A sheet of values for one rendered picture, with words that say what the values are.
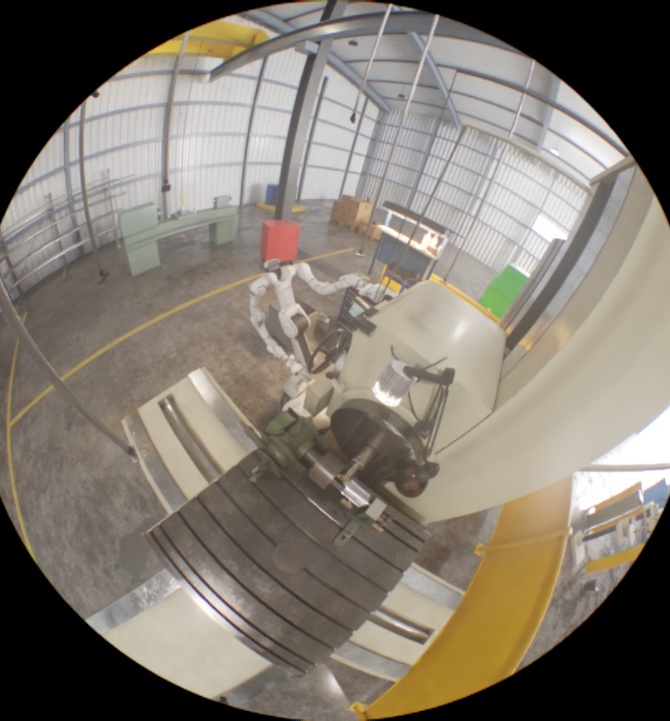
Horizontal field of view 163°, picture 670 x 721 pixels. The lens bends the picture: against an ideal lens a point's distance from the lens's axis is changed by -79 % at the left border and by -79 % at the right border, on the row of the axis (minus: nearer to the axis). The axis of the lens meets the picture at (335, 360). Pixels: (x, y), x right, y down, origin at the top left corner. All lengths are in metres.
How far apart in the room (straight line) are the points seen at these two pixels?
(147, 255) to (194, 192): 4.73
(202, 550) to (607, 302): 1.93
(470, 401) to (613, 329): 0.58
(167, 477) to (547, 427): 2.13
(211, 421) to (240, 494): 0.73
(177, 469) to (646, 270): 2.47
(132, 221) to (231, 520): 5.41
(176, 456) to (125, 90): 9.71
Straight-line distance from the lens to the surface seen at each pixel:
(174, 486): 1.85
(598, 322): 0.81
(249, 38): 7.89
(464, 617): 2.94
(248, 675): 2.29
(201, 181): 10.16
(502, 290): 4.88
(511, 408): 0.93
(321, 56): 6.31
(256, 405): 2.78
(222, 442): 1.87
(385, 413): 1.08
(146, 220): 5.77
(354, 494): 1.24
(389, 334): 0.92
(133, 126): 9.61
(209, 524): 1.47
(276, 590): 1.47
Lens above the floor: 2.41
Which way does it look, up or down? 47 degrees down
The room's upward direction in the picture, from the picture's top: 18 degrees clockwise
